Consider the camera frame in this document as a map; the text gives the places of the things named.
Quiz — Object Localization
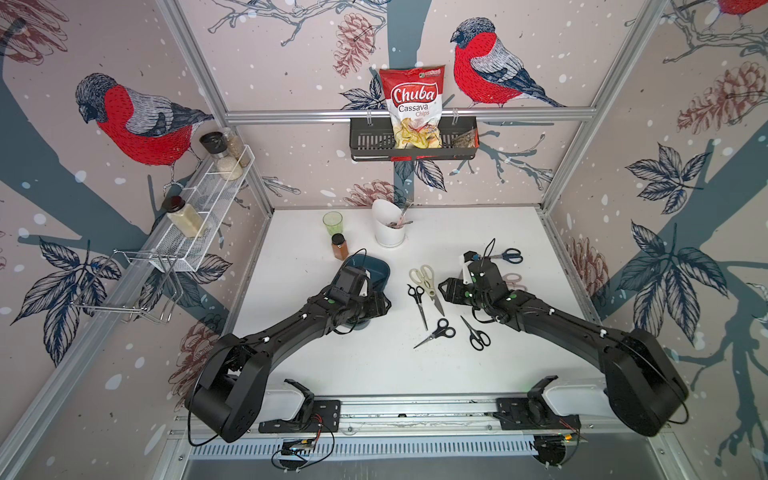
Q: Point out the blue handled scissors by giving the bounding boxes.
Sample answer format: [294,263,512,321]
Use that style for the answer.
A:
[489,247,524,264]

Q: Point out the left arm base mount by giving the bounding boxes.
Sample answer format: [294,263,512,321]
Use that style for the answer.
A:
[256,379,341,434]

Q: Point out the white wire wall shelf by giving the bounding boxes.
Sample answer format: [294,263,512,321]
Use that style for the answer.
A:
[149,146,255,272]

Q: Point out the glass jar behind on shelf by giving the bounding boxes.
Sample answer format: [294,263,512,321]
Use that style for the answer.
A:
[221,127,249,168]

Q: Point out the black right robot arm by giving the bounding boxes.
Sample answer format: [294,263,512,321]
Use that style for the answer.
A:
[437,258,689,437]

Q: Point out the green glass cup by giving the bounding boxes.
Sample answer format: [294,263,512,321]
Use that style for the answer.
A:
[322,211,344,236]

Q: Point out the orange spice jar black lid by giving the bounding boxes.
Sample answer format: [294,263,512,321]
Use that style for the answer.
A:
[331,233,349,261]

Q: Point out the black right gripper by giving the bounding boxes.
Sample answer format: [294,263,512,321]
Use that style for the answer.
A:
[434,278,490,313]

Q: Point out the teal storage box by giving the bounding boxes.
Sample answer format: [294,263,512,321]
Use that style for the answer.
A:
[345,249,392,330]

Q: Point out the black wall basket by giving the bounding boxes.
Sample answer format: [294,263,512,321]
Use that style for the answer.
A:
[349,117,479,161]

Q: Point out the fork in holder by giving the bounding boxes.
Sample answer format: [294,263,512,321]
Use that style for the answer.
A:
[386,205,410,229]

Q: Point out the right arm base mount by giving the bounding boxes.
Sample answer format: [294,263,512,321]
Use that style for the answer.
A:
[491,375,581,431]

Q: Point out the pale spice jar lying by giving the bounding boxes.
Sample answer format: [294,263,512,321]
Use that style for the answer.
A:
[162,195,207,239]

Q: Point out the red Chuba chips bag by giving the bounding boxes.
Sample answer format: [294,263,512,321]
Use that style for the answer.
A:
[379,66,445,149]

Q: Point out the white utensil holder cup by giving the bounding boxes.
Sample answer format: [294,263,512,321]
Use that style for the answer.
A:
[372,199,405,248]

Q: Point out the pink handled scissors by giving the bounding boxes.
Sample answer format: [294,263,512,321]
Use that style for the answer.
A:
[502,272,528,291]

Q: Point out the metal wire rack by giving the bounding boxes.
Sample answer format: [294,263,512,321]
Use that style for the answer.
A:
[70,250,184,325]

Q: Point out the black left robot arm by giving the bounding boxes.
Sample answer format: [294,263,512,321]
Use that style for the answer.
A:
[185,264,392,443]

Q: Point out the cream handled scissors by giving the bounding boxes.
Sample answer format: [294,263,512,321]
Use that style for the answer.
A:
[409,264,445,316]

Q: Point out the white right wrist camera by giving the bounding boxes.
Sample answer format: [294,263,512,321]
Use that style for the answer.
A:
[461,251,479,285]

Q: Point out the small black scissors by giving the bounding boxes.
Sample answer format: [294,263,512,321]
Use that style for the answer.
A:
[408,284,429,329]

